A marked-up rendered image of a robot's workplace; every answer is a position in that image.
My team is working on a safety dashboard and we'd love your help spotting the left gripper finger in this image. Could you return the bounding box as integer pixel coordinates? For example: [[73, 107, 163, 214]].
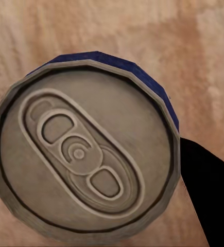
[[180, 137, 224, 247]]

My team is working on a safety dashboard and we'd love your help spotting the can of soda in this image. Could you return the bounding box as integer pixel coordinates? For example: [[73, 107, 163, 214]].
[[0, 51, 181, 246]]

